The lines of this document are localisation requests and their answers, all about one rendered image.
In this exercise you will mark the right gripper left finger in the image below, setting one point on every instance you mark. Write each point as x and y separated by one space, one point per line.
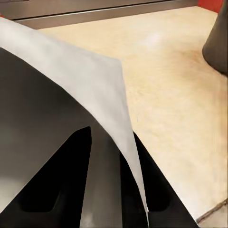
54 197

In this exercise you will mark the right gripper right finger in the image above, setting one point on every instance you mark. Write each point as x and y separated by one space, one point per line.
165 208

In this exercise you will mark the paper coffee filter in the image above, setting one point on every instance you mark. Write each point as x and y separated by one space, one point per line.
49 89

